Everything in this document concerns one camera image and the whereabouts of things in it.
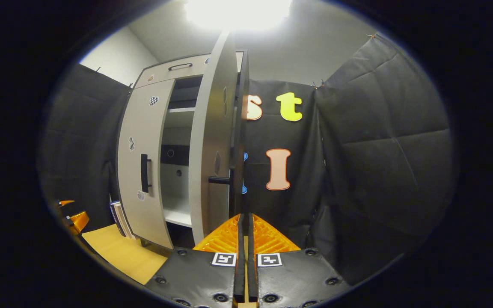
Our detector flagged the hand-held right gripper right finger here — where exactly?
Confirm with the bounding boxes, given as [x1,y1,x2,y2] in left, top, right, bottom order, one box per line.
[249,213,352,308]

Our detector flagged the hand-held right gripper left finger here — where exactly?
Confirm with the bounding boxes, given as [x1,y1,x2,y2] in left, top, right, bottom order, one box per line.
[144,213,246,308]

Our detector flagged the grey double-door shoe cabinet body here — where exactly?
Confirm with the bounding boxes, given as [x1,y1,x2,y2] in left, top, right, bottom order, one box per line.
[117,50,250,254]

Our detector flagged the grey shoe cabinet door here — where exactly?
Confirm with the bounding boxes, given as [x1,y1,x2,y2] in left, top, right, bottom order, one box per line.
[189,32,250,245]
[117,79,175,249]

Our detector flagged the white book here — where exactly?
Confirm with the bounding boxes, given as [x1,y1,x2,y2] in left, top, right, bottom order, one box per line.
[118,203,135,239]
[114,201,130,238]

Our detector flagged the black backdrop cloth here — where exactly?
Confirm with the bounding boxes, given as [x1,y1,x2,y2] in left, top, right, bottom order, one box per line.
[37,34,459,285]

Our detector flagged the large ceiling light panel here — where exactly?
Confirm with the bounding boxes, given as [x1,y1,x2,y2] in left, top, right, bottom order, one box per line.
[184,0,293,31]

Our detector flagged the grey cabinet drawer with handle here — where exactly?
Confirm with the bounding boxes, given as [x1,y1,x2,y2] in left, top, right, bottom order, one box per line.
[134,51,245,89]

